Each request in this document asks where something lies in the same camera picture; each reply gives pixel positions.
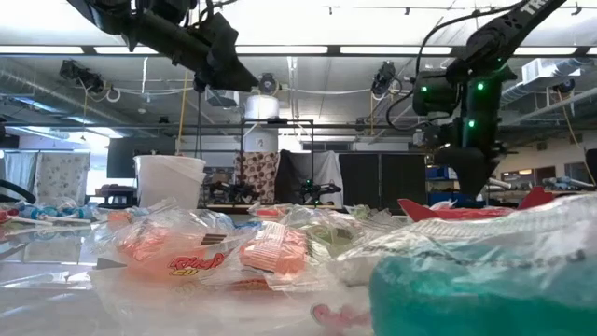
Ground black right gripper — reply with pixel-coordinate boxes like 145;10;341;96
436;111;507;197

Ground black ceiling device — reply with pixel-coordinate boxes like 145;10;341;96
59;59;106;95

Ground white plastic bucket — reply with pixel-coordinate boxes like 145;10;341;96
133;154;207;210

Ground plain pale curtain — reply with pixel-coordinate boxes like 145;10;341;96
2;150;39;195

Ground black curved bar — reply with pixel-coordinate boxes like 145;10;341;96
0;179;37;205

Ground blue storage bin shelf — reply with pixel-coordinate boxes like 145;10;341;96
424;165;461;207

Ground green ring pop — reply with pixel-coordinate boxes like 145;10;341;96
284;204;374;262

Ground red ring pop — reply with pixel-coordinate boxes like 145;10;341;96
251;204;286;219

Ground white air unit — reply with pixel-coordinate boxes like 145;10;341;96
521;57;583;86

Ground black hanging cloth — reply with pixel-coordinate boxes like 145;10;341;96
273;148;307;204

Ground teal ring pop pink ring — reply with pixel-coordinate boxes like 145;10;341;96
310;302;374;336

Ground black metal frame stand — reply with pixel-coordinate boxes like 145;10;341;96
239;118;316;206

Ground brown dotted cloth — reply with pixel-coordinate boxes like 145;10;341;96
234;151;281;204

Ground red Skittles pack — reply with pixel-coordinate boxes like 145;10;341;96
516;186;557;211
397;198;515;222

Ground black ceiling camera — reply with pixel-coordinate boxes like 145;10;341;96
370;60;403;98

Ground white hanging cloth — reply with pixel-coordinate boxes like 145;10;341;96
302;150;345;209

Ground white cylindrical tank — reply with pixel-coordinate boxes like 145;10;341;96
243;92;281;153

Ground long ceiling light strip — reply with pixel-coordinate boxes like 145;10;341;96
0;44;597;58

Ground orange ring pop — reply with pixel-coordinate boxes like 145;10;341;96
238;221;312;276
105;209;136;226
90;209;243;286

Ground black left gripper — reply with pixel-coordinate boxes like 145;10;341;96
188;11;260;92

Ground white floral curtain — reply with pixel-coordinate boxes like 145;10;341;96
33;151;92;205

